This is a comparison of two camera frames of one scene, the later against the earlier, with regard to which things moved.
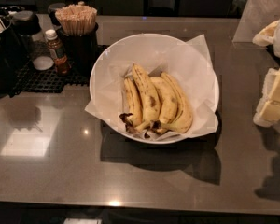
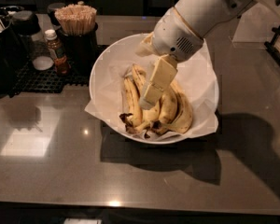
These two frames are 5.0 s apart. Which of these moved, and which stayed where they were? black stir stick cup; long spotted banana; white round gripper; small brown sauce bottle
Moved: white round gripper
Stayed: long spotted banana; black stir stick cup; small brown sauce bottle
